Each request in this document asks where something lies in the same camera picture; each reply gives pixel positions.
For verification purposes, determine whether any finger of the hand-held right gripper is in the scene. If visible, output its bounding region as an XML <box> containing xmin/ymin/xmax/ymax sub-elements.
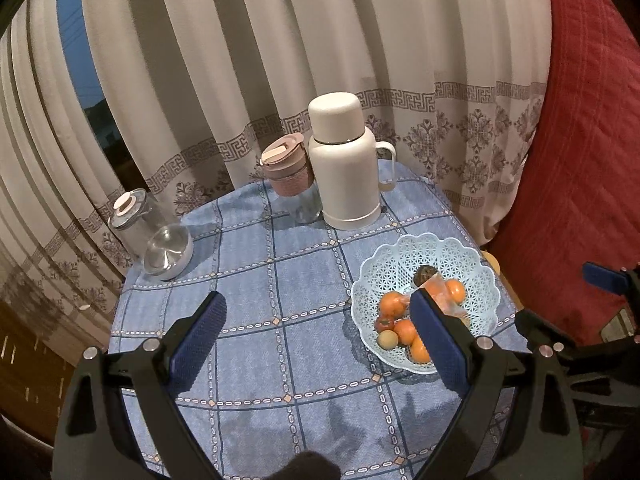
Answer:
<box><xmin>581</xmin><ymin>261</ymin><xmax>640</xmax><ymax>312</ymax></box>
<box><xmin>514</xmin><ymin>309</ymin><xmax>581</xmax><ymax>357</ymax></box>

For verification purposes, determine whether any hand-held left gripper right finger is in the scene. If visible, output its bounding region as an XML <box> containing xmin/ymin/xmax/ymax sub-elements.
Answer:
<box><xmin>409</xmin><ymin>287</ymin><xmax>586</xmax><ymax>480</ymax></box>

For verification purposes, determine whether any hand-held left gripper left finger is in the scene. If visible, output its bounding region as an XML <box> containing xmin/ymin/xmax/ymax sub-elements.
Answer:
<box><xmin>52</xmin><ymin>290</ymin><xmax>228</xmax><ymax>480</ymax></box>

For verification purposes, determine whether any plastic bag of oranges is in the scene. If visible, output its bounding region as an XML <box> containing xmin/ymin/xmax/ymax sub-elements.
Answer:
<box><xmin>419</xmin><ymin>279</ymin><xmax>472</xmax><ymax>328</ymax></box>

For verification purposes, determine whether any large orange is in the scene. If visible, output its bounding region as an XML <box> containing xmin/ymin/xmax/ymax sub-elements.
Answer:
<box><xmin>378</xmin><ymin>292</ymin><xmax>409</xmax><ymax>320</ymax></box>

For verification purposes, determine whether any dark brown round fruit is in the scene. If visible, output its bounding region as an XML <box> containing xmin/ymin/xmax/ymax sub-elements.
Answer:
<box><xmin>412</xmin><ymin>264</ymin><xmax>441</xmax><ymax>286</ymax></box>

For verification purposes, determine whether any light blue lattice basket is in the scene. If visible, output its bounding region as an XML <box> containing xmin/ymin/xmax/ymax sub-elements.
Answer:
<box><xmin>350</xmin><ymin>233</ymin><xmax>502</xmax><ymax>375</ymax></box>

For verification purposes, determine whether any glass kettle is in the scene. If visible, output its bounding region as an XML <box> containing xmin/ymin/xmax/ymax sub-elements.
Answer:
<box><xmin>107</xmin><ymin>188</ymin><xmax>196</xmax><ymax>282</ymax></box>

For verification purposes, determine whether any blue checked tablecloth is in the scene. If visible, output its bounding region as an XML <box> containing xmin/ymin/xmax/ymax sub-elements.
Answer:
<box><xmin>107</xmin><ymin>160</ymin><xmax>532</xmax><ymax>480</ymax></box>

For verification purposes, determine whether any red sofa cover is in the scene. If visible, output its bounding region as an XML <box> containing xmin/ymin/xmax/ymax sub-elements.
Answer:
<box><xmin>480</xmin><ymin>0</ymin><xmax>640</xmax><ymax>347</ymax></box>

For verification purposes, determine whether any pink lidded glass cup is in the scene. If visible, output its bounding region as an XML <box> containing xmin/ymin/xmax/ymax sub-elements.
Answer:
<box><xmin>259</xmin><ymin>132</ymin><xmax>324</xmax><ymax>226</ymax></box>

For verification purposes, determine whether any white thermos jug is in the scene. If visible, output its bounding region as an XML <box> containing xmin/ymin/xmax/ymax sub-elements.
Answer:
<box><xmin>307</xmin><ymin>92</ymin><xmax>397</xmax><ymax>231</ymax></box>

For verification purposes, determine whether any patterned beige curtain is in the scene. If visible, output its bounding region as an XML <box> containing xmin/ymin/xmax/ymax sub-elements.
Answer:
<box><xmin>0</xmin><ymin>0</ymin><xmax>551</xmax><ymax>343</ymax></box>

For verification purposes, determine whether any window pane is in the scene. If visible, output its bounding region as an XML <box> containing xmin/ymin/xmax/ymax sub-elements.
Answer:
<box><xmin>54</xmin><ymin>0</ymin><xmax>127</xmax><ymax>173</ymax></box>

